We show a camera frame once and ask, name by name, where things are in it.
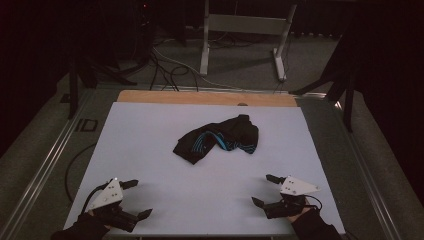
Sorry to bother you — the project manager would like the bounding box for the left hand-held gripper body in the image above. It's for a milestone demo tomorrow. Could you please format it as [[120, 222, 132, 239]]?
[[86, 178, 139, 234]]

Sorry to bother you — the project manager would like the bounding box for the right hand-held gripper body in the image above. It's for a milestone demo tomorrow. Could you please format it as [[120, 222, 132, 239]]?
[[262, 175, 322, 220]]

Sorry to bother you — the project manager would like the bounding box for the black sock with blue stripes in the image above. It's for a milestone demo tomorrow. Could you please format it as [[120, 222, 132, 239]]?
[[172, 114, 260, 166]]

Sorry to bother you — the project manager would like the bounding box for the person's left hand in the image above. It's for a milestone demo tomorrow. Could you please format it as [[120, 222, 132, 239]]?
[[85, 208, 112, 232]]

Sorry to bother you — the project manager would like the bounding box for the person's right hand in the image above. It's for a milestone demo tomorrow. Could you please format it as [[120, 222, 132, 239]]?
[[287, 197, 313, 225]]

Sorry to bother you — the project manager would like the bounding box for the white table mat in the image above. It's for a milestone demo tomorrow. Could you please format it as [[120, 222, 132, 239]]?
[[63, 101, 346, 238]]

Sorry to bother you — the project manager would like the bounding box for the black stand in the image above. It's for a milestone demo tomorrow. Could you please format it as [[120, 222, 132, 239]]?
[[67, 58, 138, 121], [288, 33, 357, 134]]

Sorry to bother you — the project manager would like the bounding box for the wooden table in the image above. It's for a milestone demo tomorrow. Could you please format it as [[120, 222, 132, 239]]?
[[116, 89, 298, 108]]

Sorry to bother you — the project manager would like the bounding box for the white metal stand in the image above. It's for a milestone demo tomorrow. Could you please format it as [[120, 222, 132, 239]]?
[[199, 0, 298, 83]]

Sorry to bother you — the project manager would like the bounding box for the left hand-held gripper cable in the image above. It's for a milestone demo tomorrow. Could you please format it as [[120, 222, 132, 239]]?
[[80, 183, 110, 215]]

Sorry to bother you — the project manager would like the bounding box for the hand-held gripper cable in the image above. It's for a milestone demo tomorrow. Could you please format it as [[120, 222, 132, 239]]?
[[301, 193, 324, 212], [80, 183, 110, 215]]

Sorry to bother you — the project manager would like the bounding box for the right hand-held gripper cable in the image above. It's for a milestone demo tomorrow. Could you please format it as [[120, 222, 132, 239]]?
[[301, 193, 324, 212]]

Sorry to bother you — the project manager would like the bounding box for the black floor cable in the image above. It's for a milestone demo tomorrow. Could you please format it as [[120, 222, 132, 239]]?
[[64, 142, 98, 204]]

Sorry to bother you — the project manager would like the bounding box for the metal floor rail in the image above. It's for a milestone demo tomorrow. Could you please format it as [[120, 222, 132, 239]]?
[[0, 87, 98, 240], [294, 92, 405, 240]]

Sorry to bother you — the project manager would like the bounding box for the bundle of black floor cables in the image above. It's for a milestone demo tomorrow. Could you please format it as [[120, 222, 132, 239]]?
[[147, 49, 201, 93]]

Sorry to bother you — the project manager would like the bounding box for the white floor cable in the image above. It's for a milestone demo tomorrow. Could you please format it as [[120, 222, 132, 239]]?
[[151, 46, 246, 92]]

